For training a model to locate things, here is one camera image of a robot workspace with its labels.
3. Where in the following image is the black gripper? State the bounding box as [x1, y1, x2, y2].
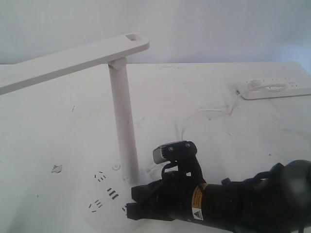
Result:
[126, 172, 206, 221]

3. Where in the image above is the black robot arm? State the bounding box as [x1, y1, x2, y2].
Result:
[126, 160, 311, 233]

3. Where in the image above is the white desk lamp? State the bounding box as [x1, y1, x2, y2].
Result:
[0, 33, 150, 233]

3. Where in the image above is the white power strip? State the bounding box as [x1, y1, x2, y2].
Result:
[237, 78, 311, 100]

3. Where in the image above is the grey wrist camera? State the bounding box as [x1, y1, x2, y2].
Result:
[153, 140, 197, 164]

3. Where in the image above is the white power cable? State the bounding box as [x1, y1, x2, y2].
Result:
[179, 83, 287, 136]

